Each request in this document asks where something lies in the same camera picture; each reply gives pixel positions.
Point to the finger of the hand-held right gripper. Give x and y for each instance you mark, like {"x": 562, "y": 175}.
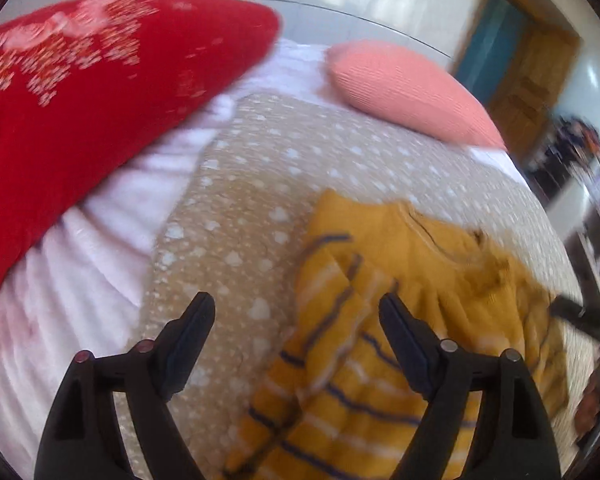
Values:
{"x": 585, "y": 316}

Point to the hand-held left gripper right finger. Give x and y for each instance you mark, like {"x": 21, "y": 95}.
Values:
{"x": 405, "y": 342}

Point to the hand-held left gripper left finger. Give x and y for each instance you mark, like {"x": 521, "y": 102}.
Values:
{"x": 190, "y": 340}

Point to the yellow striped small shirt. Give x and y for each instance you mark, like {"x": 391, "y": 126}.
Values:
{"x": 430, "y": 260}

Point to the white bedsheet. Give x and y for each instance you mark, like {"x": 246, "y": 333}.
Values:
{"x": 105, "y": 240}

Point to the dark cluttered furniture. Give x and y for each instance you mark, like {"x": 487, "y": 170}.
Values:
{"x": 580, "y": 160}

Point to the beige dotted blanket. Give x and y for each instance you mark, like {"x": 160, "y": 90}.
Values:
{"x": 260, "y": 170}

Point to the wooden door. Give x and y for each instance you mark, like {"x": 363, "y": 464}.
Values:
{"x": 535, "y": 90}

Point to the pink pillow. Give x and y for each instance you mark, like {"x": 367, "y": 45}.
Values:
{"x": 405, "y": 90}

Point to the red patterned pillow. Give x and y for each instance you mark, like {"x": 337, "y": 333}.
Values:
{"x": 80, "y": 110}

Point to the teal door panel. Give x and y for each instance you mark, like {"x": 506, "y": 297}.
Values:
{"x": 490, "y": 45}

